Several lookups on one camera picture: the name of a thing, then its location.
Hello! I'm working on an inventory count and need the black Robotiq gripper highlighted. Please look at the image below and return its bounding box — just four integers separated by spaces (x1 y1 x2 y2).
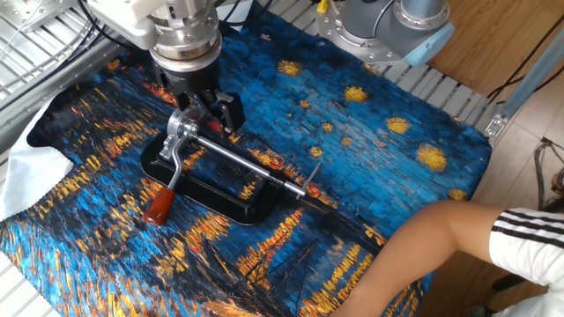
152 56 246 134

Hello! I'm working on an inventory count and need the black clamp frame with rod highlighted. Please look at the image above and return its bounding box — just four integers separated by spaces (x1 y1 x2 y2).
139 105 323 226

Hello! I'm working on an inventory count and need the metal lever with brown handle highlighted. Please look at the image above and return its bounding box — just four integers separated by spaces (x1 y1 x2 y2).
142 125 199 227

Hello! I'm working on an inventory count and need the person's bare right forearm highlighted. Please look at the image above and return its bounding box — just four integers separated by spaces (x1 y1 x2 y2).
330 200 506 317

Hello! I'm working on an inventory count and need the blue and orange painted cloth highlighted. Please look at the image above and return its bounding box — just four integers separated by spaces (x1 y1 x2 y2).
0 4 494 317

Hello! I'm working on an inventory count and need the white cloth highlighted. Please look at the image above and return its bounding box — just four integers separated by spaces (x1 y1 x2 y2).
0 94 75 221

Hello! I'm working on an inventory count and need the white shirt with black stripes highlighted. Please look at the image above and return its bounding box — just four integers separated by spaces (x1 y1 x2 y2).
486 206 564 317

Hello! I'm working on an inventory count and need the white printed wrist bracket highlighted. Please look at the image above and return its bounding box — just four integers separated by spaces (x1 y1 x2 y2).
85 0 173 50

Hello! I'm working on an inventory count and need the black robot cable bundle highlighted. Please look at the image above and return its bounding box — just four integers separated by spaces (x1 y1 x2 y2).
77 0 153 52

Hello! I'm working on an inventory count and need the thin black floor cable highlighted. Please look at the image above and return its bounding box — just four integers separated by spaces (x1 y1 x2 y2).
486 17 564 105

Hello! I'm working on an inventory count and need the aluminium frame profile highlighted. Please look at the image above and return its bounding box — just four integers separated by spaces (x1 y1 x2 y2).
484 41 564 142

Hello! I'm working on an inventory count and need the dark cable cluster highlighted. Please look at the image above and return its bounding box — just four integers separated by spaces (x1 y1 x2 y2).
532 136 564 208

